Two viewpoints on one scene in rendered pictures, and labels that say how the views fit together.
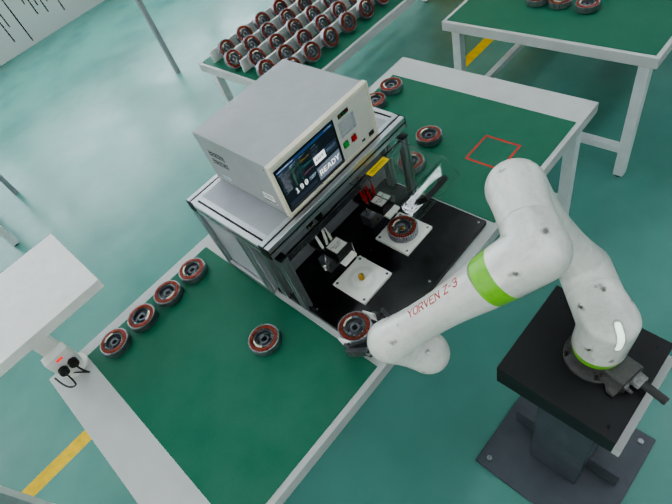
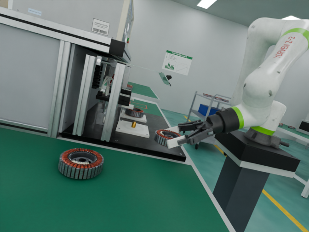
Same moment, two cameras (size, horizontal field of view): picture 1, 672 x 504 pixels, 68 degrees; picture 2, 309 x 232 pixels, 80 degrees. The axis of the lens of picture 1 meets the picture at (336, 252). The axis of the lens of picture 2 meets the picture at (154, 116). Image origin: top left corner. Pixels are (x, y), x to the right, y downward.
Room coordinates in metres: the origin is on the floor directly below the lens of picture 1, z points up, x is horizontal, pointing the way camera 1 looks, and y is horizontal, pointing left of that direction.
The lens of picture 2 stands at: (0.66, 0.70, 1.04)
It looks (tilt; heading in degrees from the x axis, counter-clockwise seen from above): 12 degrees down; 292
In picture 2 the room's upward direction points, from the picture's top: 15 degrees clockwise
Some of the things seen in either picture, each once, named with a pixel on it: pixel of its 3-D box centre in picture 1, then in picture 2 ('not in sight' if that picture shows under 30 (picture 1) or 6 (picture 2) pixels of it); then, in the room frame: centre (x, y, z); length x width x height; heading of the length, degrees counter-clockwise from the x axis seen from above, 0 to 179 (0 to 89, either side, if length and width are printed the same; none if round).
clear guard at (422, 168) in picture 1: (396, 176); (142, 72); (1.20, -0.28, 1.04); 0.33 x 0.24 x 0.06; 31
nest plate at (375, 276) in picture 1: (362, 279); (133, 128); (1.05, -0.05, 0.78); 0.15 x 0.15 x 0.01; 31
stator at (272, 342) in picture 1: (264, 339); (82, 162); (0.97, 0.34, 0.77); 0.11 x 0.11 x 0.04
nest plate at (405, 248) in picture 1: (403, 233); (133, 115); (1.18, -0.26, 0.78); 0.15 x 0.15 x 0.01; 31
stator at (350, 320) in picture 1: (355, 328); (168, 138); (0.85, 0.03, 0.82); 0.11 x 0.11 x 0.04
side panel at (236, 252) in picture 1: (236, 249); (19, 82); (1.29, 0.33, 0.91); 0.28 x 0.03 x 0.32; 31
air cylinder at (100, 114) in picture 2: (331, 258); (103, 117); (1.17, 0.02, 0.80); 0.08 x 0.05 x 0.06; 121
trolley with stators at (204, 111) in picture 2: not in sight; (210, 119); (0.98, -2.94, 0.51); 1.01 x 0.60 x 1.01; 121
